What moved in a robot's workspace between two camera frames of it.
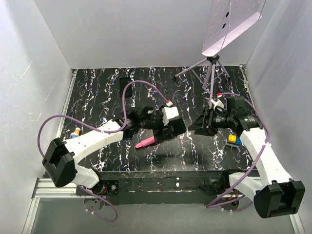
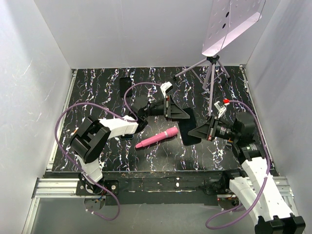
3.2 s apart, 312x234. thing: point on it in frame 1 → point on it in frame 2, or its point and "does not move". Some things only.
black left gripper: x=160 y=134 → x=172 y=111
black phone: x=178 y=126 → x=185 y=125
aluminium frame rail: x=45 y=187 does not move
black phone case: x=124 y=81 does not move
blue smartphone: x=127 y=135 does not move
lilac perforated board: x=227 y=19 does not move
